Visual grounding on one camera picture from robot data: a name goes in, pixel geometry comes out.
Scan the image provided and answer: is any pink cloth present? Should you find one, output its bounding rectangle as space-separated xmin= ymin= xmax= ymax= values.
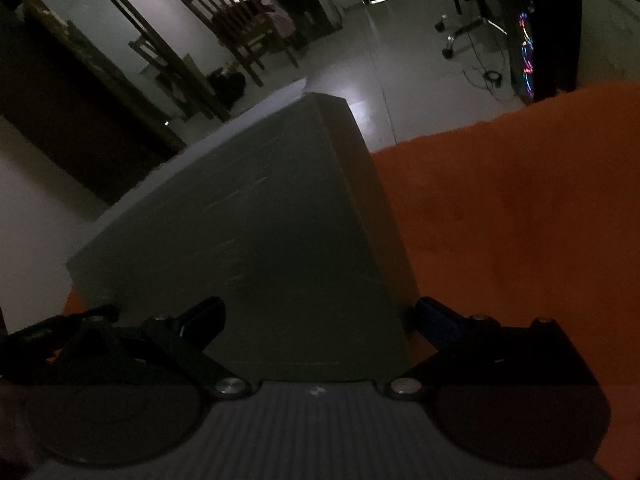
xmin=265 ymin=7 xmax=297 ymax=39

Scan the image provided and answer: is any black office chair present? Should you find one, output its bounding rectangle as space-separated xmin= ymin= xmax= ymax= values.
xmin=433 ymin=0 xmax=507 ymax=59

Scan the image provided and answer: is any computer tower with coloured lights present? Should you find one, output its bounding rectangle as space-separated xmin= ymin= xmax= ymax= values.
xmin=505 ymin=0 xmax=584 ymax=107

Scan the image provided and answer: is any dark wardrobe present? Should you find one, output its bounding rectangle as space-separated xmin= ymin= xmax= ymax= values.
xmin=0 ymin=0 xmax=187 ymax=207

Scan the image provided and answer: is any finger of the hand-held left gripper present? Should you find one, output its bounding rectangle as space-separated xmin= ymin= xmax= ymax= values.
xmin=0 ymin=304 xmax=121 ymax=380

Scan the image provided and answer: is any white cardboard box lid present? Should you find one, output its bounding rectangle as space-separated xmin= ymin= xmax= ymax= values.
xmin=65 ymin=79 xmax=422 ymax=385

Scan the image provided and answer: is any dark bag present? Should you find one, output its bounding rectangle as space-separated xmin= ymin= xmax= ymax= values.
xmin=207 ymin=70 xmax=247 ymax=109

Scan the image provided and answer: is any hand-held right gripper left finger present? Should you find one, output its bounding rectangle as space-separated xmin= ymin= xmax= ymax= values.
xmin=44 ymin=296 xmax=250 ymax=402

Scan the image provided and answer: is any black floor cable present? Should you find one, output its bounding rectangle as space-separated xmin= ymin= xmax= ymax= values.
xmin=462 ymin=55 xmax=504 ymax=87

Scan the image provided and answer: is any orange blanket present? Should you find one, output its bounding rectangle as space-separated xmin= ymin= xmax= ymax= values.
xmin=47 ymin=82 xmax=640 ymax=480

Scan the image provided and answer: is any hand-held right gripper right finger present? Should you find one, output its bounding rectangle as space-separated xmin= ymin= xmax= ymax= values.
xmin=384 ymin=296 xmax=594 ymax=402

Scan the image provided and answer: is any wooden chair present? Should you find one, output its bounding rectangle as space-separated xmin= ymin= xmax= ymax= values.
xmin=179 ymin=0 xmax=301 ymax=89
xmin=75 ymin=0 xmax=234 ymax=126

